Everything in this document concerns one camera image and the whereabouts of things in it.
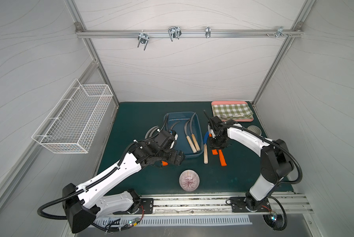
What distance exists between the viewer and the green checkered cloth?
113 centimetres

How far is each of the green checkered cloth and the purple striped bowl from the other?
50 centimetres

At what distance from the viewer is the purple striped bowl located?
780mm
